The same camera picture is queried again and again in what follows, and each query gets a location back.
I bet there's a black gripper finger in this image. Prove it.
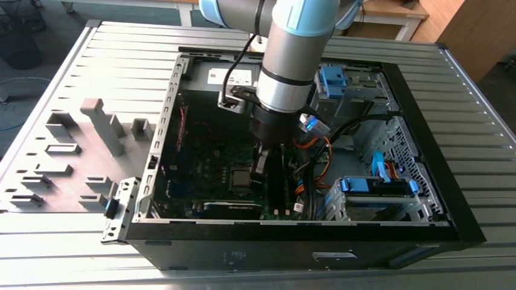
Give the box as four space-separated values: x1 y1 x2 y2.
249 143 271 184

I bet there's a CPU socket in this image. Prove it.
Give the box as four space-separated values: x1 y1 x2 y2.
228 167 255 196

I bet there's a black RAM slot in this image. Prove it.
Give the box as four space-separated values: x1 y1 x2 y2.
279 144 291 213
268 144 280 214

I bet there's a black graphics card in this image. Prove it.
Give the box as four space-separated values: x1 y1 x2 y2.
201 200 263 218

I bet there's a grey power supply unit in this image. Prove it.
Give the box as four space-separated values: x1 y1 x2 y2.
176 59 263 135

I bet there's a green motherboard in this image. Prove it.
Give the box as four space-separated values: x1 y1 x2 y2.
152 90 303 220

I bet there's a blue drive bay latch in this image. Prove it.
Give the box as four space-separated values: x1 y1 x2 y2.
317 65 349 99

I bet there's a silver metal drive cage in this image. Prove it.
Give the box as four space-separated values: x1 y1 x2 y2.
305 63 400 143

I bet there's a blue disk carrier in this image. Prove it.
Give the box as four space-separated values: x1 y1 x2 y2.
333 177 419 197

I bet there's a black PC case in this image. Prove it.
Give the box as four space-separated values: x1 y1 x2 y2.
99 45 484 271

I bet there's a black and blue latch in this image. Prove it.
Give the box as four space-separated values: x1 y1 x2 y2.
103 196 121 218

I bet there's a silver disk bay cage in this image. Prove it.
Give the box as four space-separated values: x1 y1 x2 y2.
321 178 435 223

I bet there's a grey parts rack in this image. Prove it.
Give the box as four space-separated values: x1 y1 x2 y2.
0 98 156 214

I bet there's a wooden top desk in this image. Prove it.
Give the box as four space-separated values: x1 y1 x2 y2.
344 0 431 42

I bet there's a wooden cabinet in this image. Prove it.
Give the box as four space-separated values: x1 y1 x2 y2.
411 0 516 84

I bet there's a black office chair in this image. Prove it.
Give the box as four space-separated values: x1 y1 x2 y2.
0 0 45 70

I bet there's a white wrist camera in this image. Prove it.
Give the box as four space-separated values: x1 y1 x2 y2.
297 112 332 140
216 85 260 115

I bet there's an orange wire bundle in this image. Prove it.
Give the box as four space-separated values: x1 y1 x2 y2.
292 135 332 196

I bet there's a black cable bundle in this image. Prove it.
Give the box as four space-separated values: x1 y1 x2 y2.
300 113 400 220

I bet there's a black camera cable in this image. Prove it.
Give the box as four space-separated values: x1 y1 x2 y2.
220 33 260 105

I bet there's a blue flat wire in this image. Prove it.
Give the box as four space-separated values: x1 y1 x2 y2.
371 150 392 182

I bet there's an orange disk power wire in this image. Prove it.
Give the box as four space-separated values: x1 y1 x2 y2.
384 159 403 179

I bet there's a grey slot retainer bracket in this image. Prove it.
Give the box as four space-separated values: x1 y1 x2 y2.
99 176 141 244

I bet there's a white frame desk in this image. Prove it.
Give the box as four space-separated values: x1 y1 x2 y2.
60 0 203 28

